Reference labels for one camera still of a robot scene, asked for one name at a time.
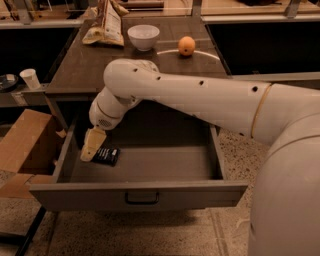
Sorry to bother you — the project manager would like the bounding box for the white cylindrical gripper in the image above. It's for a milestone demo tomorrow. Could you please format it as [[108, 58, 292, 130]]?
[[80, 87, 140, 162]]

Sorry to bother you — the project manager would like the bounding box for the dark blue rxbar wrapper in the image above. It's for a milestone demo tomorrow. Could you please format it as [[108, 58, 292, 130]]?
[[92, 147, 120, 166]]

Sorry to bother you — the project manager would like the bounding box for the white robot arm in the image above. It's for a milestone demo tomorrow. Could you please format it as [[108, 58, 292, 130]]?
[[81, 59, 320, 256]]

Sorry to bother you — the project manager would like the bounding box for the grey open drawer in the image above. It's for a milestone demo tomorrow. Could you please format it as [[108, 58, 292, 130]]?
[[30, 112, 248, 212]]

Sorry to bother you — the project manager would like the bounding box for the grey cabinet with counter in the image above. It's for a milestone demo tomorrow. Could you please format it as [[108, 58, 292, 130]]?
[[46, 17, 227, 129]]

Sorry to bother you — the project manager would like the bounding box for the brown cardboard box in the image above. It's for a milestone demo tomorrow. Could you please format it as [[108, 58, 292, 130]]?
[[0, 109, 66, 199]]

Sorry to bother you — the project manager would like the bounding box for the grey left side shelf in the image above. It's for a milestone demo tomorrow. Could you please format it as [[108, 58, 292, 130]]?
[[0, 84, 48, 108]]

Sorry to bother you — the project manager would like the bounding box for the white paper cup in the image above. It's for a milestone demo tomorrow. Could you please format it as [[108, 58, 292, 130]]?
[[20, 69, 41, 90]]

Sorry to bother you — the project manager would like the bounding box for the dark round dish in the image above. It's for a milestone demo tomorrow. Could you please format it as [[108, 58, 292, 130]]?
[[0, 74, 18, 93]]

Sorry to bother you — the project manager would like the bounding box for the white ceramic bowl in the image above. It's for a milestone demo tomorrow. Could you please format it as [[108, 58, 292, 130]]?
[[127, 25, 160, 51]]

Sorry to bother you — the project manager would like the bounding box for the brown chip bag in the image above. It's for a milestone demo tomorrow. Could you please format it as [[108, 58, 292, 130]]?
[[82, 0, 129, 46]]

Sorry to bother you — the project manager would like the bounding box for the orange fruit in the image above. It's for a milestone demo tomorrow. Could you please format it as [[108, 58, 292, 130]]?
[[178, 36, 196, 56]]

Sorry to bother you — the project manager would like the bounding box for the black floor stand leg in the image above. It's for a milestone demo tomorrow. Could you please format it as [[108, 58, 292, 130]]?
[[0, 207, 46, 256]]

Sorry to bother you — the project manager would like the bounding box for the black drawer handle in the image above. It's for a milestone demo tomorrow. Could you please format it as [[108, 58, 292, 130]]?
[[124, 192, 159, 205]]

